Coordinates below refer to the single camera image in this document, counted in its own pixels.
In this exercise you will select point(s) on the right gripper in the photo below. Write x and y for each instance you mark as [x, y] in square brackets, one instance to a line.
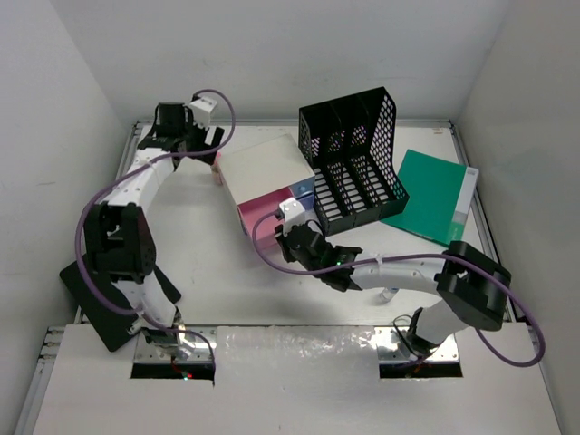
[282, 232]

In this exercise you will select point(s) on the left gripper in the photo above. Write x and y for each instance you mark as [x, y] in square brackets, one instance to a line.
[199, 129]

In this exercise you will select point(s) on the blue pulled-out drawer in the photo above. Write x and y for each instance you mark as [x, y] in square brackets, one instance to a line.
[303, 192]

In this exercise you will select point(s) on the white drawer organizer box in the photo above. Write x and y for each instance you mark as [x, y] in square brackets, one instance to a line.
[258, 178]

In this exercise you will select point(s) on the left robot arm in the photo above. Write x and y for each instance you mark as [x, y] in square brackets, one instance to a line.
[119, 246]

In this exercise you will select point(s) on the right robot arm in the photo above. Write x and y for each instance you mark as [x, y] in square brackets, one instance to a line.
[467, 281]

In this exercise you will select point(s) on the pink capped glue stick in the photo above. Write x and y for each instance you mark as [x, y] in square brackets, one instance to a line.
[216, 171]

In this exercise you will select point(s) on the small clear dropper bottle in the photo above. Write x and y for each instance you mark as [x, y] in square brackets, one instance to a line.
[387, 294]

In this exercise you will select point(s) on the black mesh file organizer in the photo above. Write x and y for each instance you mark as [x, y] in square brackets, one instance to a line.
[349, 144]

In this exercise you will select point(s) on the green notebook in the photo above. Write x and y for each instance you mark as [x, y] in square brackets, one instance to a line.
[440, 195]

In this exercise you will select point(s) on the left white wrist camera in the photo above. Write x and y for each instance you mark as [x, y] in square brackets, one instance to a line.
[202, 109]

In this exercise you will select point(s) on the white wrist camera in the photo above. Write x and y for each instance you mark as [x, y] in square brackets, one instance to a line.
[202, 109]
[292, 211]

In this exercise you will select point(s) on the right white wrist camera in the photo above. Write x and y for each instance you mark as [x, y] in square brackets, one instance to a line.
[292, 211]

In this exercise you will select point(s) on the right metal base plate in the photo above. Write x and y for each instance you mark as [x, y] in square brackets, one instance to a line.
[391, 350]

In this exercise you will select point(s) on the metal base plate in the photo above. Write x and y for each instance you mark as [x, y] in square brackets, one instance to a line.
[157, 347]
[391, 350]

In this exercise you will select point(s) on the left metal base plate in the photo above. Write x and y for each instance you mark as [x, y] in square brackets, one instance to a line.
[157, 347]

